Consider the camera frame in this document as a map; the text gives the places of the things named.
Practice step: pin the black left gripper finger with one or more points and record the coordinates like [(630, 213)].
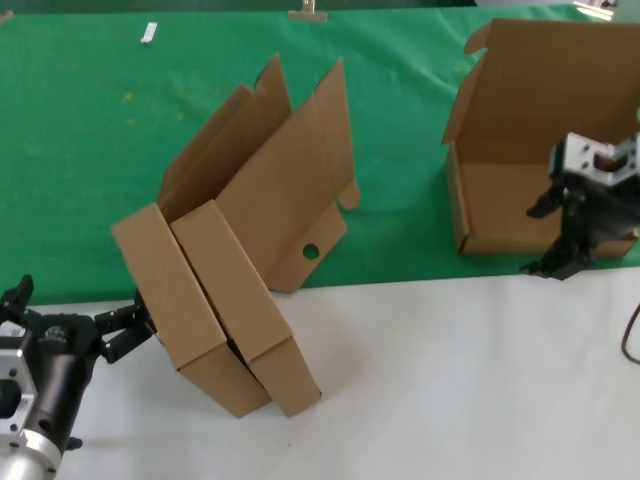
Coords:
[(15, 305), (125, 330)]

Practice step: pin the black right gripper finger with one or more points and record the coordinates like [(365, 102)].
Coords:
[(565, 262), (550, 202)]

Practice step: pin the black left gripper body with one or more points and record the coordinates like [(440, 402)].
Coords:
[(62, 370)]

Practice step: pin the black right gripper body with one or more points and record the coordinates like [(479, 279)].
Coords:
[(610, 215)]

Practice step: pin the brown cardboard box lid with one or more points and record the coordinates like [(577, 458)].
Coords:
[(525, 100), (160, 300), (240, 300)]

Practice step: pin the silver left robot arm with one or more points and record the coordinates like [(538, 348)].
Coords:
[(25, 460)]

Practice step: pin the green table cloth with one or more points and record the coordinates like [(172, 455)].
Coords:
[(75, 175)]

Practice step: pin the metal table clamp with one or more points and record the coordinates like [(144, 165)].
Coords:
[(307, 15), (595, 7)]

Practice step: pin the small white strip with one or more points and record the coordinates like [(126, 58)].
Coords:
[(148, 33)]

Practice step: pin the silver left wrist bracket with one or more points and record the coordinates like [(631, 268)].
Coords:
[(12, 361)]

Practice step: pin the silver wrist bracket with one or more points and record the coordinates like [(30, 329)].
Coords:
[(12, 361), (580, 155)]

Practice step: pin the silver right wrist bracket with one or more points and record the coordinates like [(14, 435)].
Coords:
[(580, 155)]

